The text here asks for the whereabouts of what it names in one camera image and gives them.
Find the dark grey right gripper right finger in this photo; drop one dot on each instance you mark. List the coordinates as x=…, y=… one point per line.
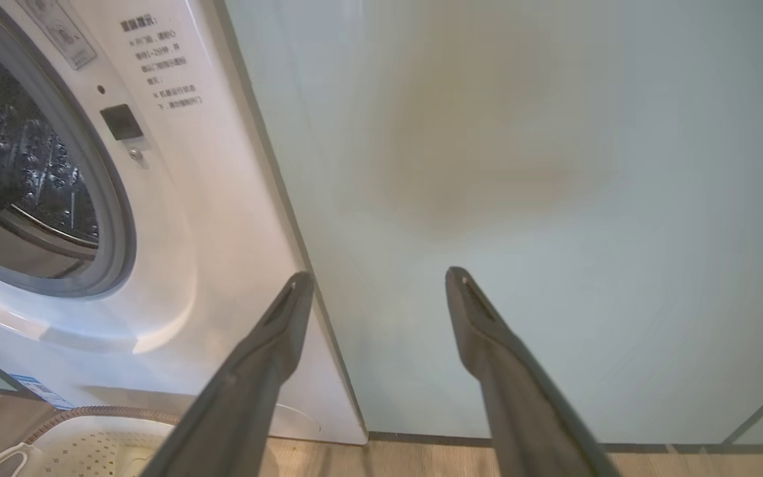
x=520, y=411

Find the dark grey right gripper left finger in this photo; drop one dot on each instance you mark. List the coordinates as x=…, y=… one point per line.
x=242, y=397

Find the steel washer drum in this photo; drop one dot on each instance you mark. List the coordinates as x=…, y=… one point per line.
x=30, y=159

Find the white front-load washing machine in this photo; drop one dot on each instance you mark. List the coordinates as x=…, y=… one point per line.
x=222, y=199

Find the dark cabinet plinth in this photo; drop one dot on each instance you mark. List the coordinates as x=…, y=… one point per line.
x=554, y=442

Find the round white filter cover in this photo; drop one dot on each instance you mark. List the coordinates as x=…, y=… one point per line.
x=295, y=421

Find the white perforated laundry basket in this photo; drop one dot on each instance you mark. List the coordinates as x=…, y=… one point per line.
x=90, y=444

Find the blue energy label sticker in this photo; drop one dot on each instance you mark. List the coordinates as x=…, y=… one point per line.
x=40, y=391

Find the grey warning sticker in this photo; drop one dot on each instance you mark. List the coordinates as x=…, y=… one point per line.
x=60, y=30

